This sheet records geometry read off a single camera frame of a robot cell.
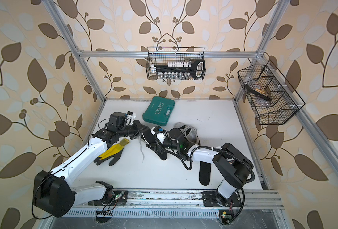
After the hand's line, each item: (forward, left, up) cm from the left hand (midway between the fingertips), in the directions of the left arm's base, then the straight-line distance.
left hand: (147, 125), depth 78 cm
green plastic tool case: (+23, -2, -17) cm, 29 cm away
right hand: (-4, -1, -8) cm, 9 cm away
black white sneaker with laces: (-6, -2, -3) cm, 6 cm away
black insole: (-14, -9, -6) cm, 18 cm away
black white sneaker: (+5, -26, -14) cm, 30 cm away
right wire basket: (+8, -67, +13) cm, 68 cm away
